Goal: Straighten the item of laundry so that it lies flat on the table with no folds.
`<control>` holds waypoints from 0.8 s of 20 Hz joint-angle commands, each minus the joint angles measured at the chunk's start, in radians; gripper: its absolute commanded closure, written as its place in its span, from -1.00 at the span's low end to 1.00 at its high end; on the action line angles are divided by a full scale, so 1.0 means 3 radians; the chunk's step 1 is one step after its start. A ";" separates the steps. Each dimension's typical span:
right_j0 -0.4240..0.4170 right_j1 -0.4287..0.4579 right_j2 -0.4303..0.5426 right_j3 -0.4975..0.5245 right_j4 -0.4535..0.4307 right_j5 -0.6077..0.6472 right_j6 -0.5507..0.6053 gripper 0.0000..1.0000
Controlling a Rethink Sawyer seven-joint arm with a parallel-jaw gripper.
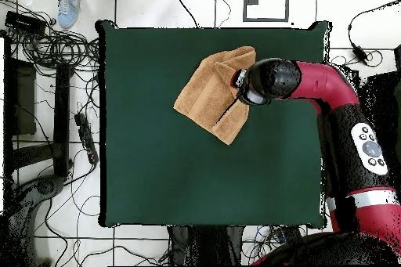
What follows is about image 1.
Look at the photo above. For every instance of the tan terry towel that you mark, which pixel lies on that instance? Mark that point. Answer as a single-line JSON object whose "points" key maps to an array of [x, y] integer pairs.
{"points": [[206, 98]]}

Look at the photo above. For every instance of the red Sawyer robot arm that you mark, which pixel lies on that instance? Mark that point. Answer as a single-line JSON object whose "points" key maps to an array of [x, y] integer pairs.
{"points": [[325, 82]]}

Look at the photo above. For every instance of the dark green table cloth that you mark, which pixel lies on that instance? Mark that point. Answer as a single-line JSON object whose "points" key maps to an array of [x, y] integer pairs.
{"points": [[156, 170]]}

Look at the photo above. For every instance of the black power adapter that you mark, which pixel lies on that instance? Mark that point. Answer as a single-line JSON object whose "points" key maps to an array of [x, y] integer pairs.
{"points": [[359, 54]]}

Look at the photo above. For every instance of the black power strip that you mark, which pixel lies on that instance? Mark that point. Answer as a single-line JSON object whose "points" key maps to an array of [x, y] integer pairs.
{"points": [[86, 140], [291, 234]]}

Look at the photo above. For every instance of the light blue shoe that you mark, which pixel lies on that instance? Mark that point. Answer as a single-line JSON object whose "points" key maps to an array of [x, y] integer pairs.
{"points": [[69, 10]]}

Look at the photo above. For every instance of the grey stand base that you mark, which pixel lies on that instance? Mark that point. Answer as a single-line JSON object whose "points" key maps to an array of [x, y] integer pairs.
{"points": [[47, 185]]}

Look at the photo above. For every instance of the black rectangular box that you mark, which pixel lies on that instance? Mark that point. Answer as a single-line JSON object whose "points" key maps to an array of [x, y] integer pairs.
{"points": [[25, 22]]}

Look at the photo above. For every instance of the grey square floor frame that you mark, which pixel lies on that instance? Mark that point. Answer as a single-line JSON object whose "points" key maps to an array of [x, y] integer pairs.
{"points": [[244, 7]]}

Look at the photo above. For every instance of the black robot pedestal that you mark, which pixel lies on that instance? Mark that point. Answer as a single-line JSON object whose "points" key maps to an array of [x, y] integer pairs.
{"points": [[203, 245]]}

